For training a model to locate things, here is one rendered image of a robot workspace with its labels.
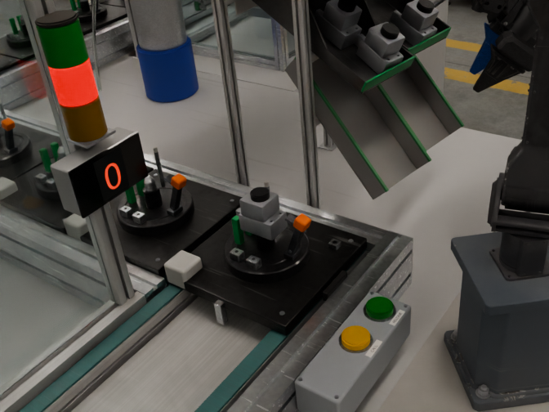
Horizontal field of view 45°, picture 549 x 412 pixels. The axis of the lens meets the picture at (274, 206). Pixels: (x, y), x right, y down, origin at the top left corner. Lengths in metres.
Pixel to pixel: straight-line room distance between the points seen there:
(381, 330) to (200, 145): 0.86
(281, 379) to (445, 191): 0.67
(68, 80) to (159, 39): 1.05
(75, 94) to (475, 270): 0.56
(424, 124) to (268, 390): 0.66
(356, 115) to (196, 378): 0.55
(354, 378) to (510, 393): 0.23
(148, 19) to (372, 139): 0.85
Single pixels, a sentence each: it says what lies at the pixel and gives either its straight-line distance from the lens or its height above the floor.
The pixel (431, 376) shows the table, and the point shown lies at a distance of 1.05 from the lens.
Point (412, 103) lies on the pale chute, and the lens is 1.35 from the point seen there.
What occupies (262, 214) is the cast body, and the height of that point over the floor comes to 1.07.
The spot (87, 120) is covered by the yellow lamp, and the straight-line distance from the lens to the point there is 0.87.
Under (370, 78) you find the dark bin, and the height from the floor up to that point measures 1.20.
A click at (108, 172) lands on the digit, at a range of 0.90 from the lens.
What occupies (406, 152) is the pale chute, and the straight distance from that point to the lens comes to 1.25.
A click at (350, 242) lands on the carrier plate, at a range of 1.10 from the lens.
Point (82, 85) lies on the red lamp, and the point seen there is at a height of 1.34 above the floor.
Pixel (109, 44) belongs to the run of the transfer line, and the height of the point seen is 0.92.
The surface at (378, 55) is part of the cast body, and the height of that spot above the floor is 1.23.
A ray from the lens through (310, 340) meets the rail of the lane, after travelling 0.96.
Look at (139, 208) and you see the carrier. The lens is 1.23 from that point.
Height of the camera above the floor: 1.64
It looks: 34 degrees down
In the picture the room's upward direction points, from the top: 6 degrees counter-clockwise
